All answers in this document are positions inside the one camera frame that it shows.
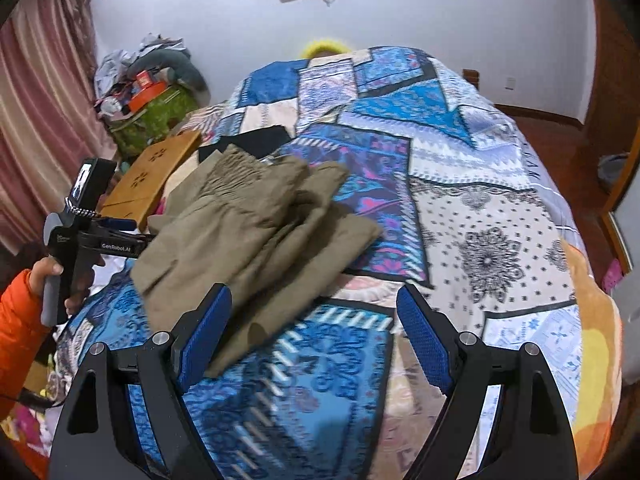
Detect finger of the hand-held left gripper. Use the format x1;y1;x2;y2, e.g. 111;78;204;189
97;216;140;235

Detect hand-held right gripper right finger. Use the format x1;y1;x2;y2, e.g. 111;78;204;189
396;284;576;480

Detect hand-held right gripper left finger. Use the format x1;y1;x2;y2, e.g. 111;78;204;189
47;282;233;480

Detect khaki pants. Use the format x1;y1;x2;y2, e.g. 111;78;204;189
131;144;384;379

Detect person's left forearm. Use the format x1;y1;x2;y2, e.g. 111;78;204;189
0;269;57;423

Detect person's left hand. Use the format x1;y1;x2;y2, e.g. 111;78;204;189
29;254;108;317

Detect wooden lap desk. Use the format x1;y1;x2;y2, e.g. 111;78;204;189
100;131;202;231

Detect pink striped curtain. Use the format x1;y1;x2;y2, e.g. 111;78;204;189
0;0;119;257

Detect green storage bag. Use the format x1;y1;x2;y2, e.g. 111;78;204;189
108;85;200;159

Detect orange box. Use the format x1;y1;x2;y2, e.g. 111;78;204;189
127;82;169;112

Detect blue patchwork blanket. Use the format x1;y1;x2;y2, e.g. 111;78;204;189
50;46;624;480

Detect black cloth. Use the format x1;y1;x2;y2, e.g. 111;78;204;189
198;126;291;163

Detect pile of grey clothes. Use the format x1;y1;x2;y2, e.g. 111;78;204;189
94;34;193;92

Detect grey curved pillow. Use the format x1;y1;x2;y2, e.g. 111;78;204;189
150;49;209;92

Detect pink toy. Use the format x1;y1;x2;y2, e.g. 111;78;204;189
602;259;624;292

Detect grey plastic bag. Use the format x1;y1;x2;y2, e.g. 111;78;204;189
597;152;631;194

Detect yellow fuzzy hoop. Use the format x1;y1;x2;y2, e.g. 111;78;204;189
301;36;354;59

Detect brown wooden door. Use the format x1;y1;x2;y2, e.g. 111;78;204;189
582;0;640;131

